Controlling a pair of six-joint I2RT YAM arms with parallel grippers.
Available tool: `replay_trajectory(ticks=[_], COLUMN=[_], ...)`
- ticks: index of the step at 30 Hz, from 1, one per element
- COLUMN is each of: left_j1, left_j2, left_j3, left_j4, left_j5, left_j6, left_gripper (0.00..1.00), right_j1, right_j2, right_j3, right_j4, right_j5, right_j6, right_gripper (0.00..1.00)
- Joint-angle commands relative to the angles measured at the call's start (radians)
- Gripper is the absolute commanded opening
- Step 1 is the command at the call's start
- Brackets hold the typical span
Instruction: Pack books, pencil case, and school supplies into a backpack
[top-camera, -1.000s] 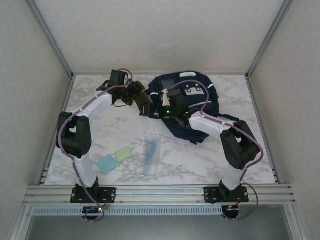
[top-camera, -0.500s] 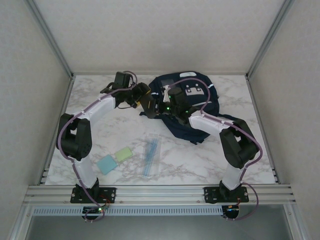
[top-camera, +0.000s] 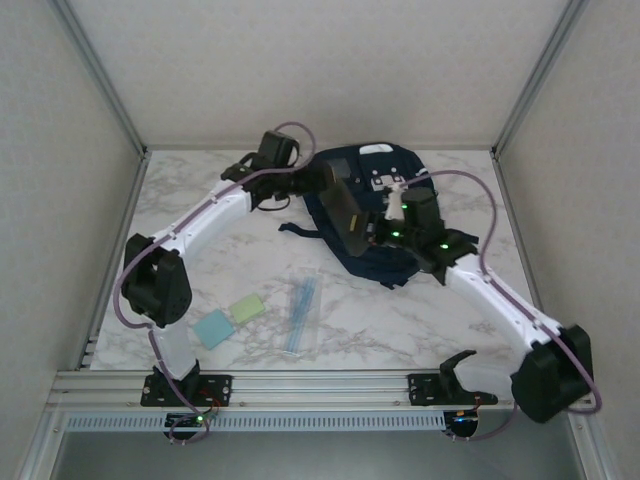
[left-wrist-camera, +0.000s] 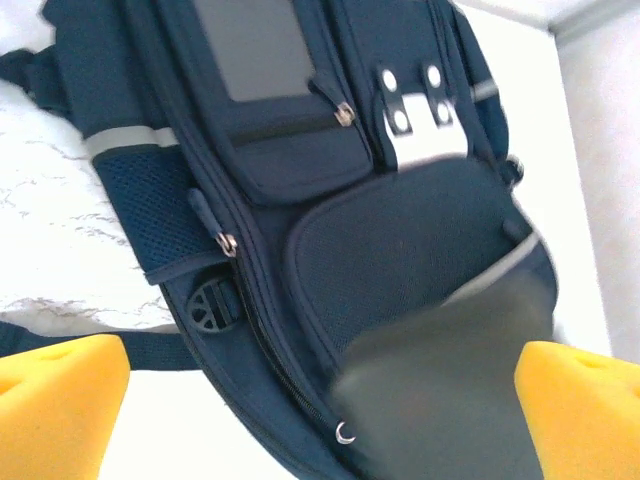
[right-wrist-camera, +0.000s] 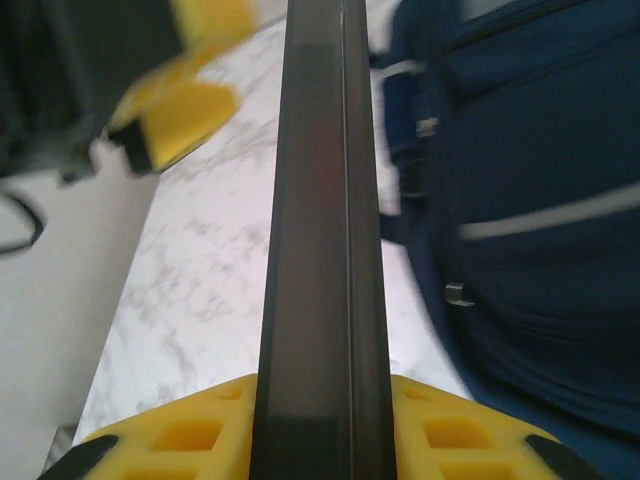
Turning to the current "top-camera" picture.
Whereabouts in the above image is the aluminium lower frame bar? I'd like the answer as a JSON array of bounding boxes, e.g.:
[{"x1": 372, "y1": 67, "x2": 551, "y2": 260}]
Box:
[
  {"x1": 567, "y1": 407, "x2": 619, "y2": 480},
  {"x1": 14, "y1": 407, "x2": 69, "y2": 480}
]

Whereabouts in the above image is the blue sticky note pad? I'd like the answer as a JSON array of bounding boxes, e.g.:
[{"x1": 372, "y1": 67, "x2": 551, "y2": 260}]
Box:
[{"x1": 192, "y1": 309, "x2": 235, "y2": 350}]

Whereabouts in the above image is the clear bag of blue pens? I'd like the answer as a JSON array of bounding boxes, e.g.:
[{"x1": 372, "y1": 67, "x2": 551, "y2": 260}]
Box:
[{"x1": 280, "y1": 267, "x2": 322, "y2": 361}]

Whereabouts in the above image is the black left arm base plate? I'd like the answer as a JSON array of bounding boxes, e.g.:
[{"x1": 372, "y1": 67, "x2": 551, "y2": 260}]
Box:
[{"x1": 140, "y1": 373, "x2": 234, "y2": 408}]

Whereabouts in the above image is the aluminium table edge rail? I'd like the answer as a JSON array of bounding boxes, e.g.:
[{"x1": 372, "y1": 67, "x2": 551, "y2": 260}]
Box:
[
  {"x1": 143, "y1": 143, "x2": 497, "y2": 153},
  {"x1": 79, "y1": 149, "x2": 151, "y2": 371},
  {"x1": 492, "y1": 149, "x2": 560, "y2": 369}
]

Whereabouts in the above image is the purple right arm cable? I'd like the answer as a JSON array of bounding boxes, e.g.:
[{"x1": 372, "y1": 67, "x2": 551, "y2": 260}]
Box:
[{"x1": 409, "y1": 169, "x2": 604, "y2": 444}]

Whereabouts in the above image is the navy blue backpack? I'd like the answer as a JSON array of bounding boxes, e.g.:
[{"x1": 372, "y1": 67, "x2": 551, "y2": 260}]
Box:
[{"x1": 278, "y1": 143, "x2": 442, "y2": 291}]

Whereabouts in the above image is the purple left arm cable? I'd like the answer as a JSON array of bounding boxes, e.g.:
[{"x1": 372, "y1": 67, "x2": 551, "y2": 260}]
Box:
[{"x1": 113, "y1": 121, "x2": 319, "y2": 446}]

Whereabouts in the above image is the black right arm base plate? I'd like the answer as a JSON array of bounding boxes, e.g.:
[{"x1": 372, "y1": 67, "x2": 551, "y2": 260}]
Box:
[{"x1": 406, "y1": 372, "x2": 500, "y2": 407}]

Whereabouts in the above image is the black pencil case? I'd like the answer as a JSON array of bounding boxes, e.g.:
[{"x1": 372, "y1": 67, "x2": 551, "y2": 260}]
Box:
[{"x1": 318, "y1": 169, "x2": 374, "y2": 257}]

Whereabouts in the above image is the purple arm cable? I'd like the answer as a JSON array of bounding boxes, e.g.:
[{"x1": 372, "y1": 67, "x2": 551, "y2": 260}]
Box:
[
  {"x1": 409, "y1": 169, "x2": 604, "y2": 444},
  {"x1": 113, "y1": 121, "x2": 319, "y2": 446}
]

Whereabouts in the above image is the aluminium mounting rail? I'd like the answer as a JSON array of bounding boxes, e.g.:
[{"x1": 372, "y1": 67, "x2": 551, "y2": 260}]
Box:
[{"x1": 45, "y1": 368, "x2": 595, "y2": 410}]

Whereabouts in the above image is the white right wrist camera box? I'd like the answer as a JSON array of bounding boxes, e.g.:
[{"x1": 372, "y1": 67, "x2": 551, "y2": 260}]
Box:
[{"x1": 383, "y1": 182, "x2": 407, "y2": 221}]

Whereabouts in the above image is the aluminium frame post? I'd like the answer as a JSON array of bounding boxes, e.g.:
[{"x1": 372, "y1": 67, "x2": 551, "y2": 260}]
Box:
[
  {"x1": 491, "y1": 0, "x2": 592, "y2": 159},
  {"x1": 48, "y1": 0, "x2": 149, "y2": 159}
]

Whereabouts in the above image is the green sticky note pad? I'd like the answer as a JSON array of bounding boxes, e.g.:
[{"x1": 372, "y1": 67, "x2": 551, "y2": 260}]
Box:
[{"x1": 229, "y1": 294, "x2": 267, "y2": 326}]

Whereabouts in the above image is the grey slotted cable duct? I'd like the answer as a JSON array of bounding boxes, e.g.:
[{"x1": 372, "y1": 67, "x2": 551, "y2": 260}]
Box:
[{"x1": 64, "y1": 411, "x2": 447, "y2": 432}]

